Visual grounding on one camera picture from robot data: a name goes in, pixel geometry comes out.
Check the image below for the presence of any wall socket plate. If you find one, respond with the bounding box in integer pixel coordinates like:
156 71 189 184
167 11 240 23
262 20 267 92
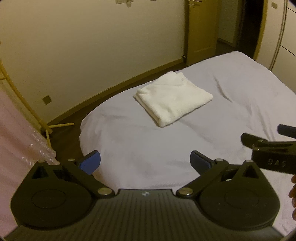
271 2 278 9

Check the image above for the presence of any cream knit sweater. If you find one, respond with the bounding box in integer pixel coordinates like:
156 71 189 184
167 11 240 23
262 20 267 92
134 71 213 128

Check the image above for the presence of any wooden coat stand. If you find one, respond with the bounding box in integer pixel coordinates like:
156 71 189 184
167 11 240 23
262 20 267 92
1 61 75 148

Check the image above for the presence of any low wall socket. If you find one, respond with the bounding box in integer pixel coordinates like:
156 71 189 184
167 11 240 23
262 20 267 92
42 95 52 105

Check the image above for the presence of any cream wardrobe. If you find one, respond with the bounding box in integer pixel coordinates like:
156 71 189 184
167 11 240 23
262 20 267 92
253 1 295 92

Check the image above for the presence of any door handle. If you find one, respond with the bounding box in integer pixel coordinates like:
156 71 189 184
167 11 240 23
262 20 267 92
188 0 203 8

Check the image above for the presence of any pink curtain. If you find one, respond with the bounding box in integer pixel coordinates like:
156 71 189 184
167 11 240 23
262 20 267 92
1 90 58 237

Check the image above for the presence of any wooden door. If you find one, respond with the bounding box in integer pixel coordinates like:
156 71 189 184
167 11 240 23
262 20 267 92
186 0 219 66

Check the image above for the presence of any person right hand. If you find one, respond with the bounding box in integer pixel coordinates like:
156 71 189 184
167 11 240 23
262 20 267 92
288 175 296 221

